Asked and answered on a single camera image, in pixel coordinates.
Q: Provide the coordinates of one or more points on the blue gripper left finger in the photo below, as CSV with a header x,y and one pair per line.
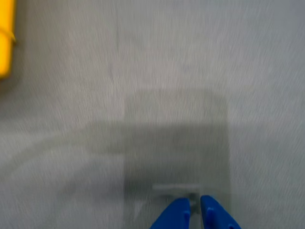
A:
x,y
178,214

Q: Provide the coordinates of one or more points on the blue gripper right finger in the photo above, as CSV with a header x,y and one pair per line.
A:
x,y
214,215

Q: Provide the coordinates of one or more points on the yellow plastic bin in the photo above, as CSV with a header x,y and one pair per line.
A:
x,y
6,35

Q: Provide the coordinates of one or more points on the grey mat with NOWROBO print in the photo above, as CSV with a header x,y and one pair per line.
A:
x,y
143,71

